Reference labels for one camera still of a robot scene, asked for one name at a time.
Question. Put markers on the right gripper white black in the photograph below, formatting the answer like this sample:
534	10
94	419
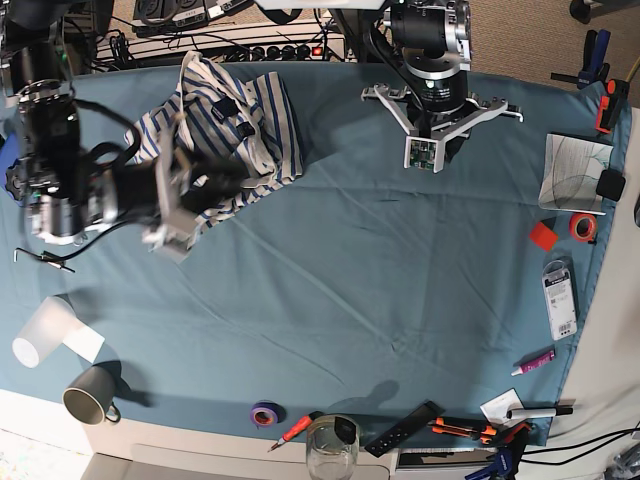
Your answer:
187	184

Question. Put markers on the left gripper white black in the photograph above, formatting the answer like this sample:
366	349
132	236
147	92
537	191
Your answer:
426	148

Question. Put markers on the blue white striped T-shirt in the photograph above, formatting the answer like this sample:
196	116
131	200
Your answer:
249	124

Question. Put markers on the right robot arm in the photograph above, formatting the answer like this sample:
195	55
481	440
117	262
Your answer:
74	172

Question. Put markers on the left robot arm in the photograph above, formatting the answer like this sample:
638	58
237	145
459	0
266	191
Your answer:
428	45

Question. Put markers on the grey patterned notebook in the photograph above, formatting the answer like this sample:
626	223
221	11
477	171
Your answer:
572	170

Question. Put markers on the black power strip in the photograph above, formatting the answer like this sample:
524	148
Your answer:
284	52

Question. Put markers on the red cube block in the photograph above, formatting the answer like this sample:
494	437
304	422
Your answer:
543	235

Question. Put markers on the red tape roll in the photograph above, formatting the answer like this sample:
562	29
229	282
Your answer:
583	227

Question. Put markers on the blue spring clamp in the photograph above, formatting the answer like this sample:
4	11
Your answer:
594	68

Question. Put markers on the blue clamp block black knob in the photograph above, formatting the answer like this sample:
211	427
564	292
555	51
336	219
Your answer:
12	171

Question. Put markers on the teal table cloth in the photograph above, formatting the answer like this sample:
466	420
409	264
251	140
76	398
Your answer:
363	287

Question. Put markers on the orange black clamp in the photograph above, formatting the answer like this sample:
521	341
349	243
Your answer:
610	106

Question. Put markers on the black square box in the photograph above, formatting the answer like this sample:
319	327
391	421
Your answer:
611	185

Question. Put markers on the black hex key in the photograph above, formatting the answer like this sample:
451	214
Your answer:
26	253

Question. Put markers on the clear plastic bit case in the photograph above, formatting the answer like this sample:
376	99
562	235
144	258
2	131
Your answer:
559	299

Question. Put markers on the grey ceramic mug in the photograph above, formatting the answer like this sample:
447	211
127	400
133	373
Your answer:
89	398

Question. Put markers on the purple tape roll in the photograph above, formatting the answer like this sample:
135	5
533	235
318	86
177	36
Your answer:
265	414

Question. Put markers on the purple glue tube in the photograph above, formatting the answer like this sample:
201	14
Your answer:
534	363

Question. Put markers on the black remote control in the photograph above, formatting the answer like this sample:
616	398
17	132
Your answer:
404	429

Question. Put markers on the white paper card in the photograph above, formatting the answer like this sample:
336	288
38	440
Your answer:
496	409

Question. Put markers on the orange black utility knife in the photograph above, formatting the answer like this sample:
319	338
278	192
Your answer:
472	429

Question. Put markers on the white marker pen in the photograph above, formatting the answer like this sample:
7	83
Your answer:
537	413

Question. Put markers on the clear glass jar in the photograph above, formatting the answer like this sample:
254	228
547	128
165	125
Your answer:
332	447

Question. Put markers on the blue black bar clamp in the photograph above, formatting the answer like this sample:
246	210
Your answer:
510	446

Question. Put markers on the orange handled screwdriver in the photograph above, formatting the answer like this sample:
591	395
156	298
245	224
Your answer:
300	426

